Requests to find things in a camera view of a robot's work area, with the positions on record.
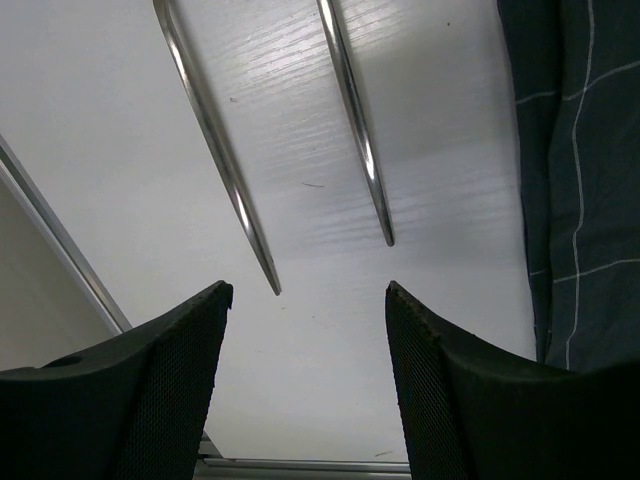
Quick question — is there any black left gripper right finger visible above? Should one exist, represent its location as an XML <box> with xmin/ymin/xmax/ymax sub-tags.
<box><xmin>385</xmin><ymin>282</ymin><xmax>639</xmax><ymax>479</ymax></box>

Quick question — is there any silver metal spoon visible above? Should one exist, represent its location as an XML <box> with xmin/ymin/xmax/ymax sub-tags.
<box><xmin>316</xmin><ymin>0</ymin><xmax>395</xmax><ymax>247</ymax></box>

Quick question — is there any dark grey checked cloth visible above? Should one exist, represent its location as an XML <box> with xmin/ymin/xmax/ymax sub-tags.
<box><xmin>498</xmin><ymin>1</ymin><xmax>639</xmax><ymax>372</ymax></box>

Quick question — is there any silver metal fork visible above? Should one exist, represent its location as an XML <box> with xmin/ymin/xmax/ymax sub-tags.
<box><xmin>153</xmin><ymin>1</ymin><xmax>282</xmax><ymax>296</ymax></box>

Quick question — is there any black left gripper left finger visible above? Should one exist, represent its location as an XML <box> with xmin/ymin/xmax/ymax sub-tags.
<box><xmin>1</xmin><ymin>281</ymin><xmax>233</xmax><ymax>479</ymax></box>

